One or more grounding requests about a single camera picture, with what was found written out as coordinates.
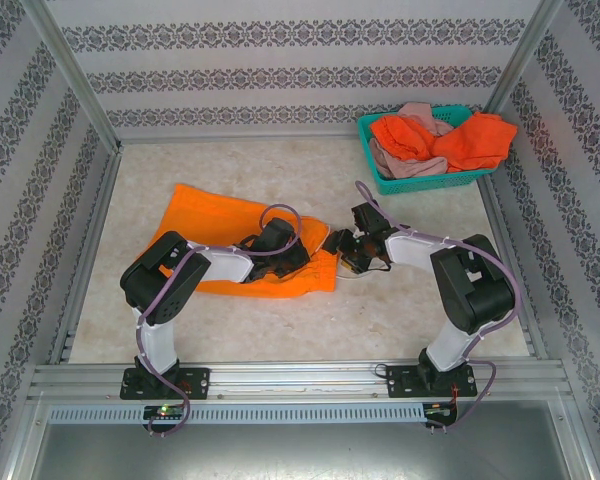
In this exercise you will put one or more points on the light orange shorts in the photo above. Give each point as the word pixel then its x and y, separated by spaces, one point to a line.
pixel 205 210

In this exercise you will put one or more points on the pink shorts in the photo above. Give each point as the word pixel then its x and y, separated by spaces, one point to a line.
pixel 410 167

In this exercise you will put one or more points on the red-orange shorts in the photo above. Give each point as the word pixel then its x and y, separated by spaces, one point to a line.
pixel 475 142

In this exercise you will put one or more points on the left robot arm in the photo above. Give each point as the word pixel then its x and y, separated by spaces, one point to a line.
pixel 150 340

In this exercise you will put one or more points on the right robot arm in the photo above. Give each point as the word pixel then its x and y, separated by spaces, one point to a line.
pixel 415 250

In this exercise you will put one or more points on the teal plastic mesh basket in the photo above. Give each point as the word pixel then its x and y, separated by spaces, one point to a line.
pixel 420 186

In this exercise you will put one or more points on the small circuit board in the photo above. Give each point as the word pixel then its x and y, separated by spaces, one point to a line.
pixel 165 411
pixel 440 410

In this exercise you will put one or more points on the grey sheet metal panel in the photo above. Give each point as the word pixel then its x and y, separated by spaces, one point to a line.
pixel 300 450

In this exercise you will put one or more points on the aluminium mounting rail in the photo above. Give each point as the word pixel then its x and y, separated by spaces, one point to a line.
pixel 300 372

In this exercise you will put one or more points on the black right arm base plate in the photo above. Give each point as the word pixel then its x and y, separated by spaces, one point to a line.
pixel 400 382

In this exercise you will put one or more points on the aluminium cross rail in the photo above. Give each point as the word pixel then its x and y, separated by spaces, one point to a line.
pixel 230 136

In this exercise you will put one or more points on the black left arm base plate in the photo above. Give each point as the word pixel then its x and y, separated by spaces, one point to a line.
pixel 195 382

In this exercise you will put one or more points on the aluminium side rail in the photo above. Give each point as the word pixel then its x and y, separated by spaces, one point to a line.
pixel 87 250
pixel 531 327

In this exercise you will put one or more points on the aluminium frame post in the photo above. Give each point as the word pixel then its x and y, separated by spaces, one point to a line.
pixel 75 75
pixel 522 55

